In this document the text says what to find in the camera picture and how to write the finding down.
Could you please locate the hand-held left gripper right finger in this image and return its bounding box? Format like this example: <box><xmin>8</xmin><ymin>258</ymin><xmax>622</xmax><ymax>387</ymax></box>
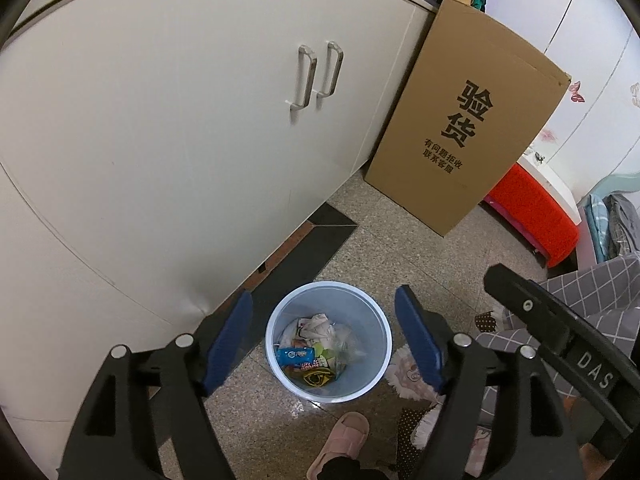
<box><xmin>394</xmin><ymin>284</ymin><xmax>586</xmax><ymax>480</ymax></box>

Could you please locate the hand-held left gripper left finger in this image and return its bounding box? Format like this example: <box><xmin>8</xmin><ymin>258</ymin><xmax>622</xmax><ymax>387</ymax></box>
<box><xmin>59</xmin><ymin>289</ymin><xmax>254</xmax><ymax>480</ymax></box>

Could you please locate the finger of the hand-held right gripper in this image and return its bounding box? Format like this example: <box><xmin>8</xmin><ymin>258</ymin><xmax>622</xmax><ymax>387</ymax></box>
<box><xmin>483</xmin><ymin>263</ymin><xmax>577</xmax><ymax>357</ymax></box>

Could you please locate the light blue plastic bin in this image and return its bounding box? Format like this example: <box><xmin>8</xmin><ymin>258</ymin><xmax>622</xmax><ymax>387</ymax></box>
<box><xmin>264</xmin><ymin>281</ymin><xmax>393</xmax><ymax>406</ymax></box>

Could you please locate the blue snack packet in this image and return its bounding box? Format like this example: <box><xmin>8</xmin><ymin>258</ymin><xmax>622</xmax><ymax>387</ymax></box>
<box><xmin>276</xmin><ymin>347</ymin><xmax>316</xmax><ymax>367</ymax></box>

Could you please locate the clear plastic bag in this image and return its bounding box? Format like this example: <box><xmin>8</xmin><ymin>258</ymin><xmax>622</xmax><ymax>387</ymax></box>
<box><xmin>329</xmin><ymin>324</ymin><xmax>372</xmax><ymax>367</ymax></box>

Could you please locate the white paper sheet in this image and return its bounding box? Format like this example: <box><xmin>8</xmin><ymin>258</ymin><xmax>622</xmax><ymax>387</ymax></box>
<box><xmin>294</xmin><ymin>313</ymin><xmax>336</xmax><ymax>349</ymax></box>

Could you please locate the yellow printed wrapper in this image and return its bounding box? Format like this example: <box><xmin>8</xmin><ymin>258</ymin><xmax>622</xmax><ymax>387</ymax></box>
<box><xmin>299</xmin><ymin>367</ymin><xmax>334</xmax><ymax>389</ymax></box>

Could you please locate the grey checkered tablecloth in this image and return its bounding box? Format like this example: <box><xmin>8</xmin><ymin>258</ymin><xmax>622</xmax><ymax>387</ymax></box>
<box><xmin>474</xmin><ymin>254</ymin><xmax>640</xmax><ymax>361</ymax></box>

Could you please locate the red storage box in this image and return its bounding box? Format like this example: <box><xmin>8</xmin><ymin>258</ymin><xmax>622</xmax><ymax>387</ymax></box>
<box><xmin>483</xmin><ymin>157</ymin><xmax>582</xmax><ymax>269</ymax></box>

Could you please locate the pink slipper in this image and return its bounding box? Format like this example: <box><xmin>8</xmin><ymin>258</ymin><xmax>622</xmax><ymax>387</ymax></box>
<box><xmin>305</xmin><ymin>412</ymin><xmax>371</xmax><ymax>480</ymax></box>

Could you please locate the grey duvet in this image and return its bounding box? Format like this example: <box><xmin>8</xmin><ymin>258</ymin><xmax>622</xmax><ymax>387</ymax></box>
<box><xmin>602</xmin><ymin>193</ymin><xmax>640</xmax><ymax>261</ymax></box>

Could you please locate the person's leg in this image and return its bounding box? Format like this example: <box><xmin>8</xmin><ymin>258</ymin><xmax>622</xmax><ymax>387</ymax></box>
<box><xmin>320</xmin><ymin>452</ymin><xmax>392</xmax><ymax>480</ymax></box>

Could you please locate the tall cardboard box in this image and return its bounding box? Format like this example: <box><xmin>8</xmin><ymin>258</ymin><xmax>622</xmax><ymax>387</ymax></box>
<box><xmin>363</xmin><ymin>0</ymin><xmax>572</xmax><ymax>237</ymax></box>

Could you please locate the white low cabinet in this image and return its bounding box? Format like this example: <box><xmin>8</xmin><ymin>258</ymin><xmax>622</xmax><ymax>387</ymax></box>
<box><xmin>0</xmin><ymin>0</ymin><xmax>441</xmax><ymax>480</ymax></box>

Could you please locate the white wardrobe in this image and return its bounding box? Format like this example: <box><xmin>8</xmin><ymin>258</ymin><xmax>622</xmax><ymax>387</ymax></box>
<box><xmin>479</xmin><ymin>0</ymin><xmax>640</xmax><ymax>202</ymax></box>

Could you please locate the mint bunk bed frame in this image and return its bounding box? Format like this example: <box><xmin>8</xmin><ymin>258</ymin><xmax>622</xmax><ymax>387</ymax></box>
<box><xmin>575</xmin><ymin>170</ymin><xmax>640</xmax><ymax>267</ymax></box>

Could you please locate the metal cabinet handle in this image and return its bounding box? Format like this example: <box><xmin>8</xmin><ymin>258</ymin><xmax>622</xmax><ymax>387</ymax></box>
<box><xmin>316</xmin><ymin>41</ymin><xmax>344</xmax><ymax>99</ymax></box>
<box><xmin>289</xmin><ymin>44</ymin><xmax>318</xmax><ymax>110</ymax></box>

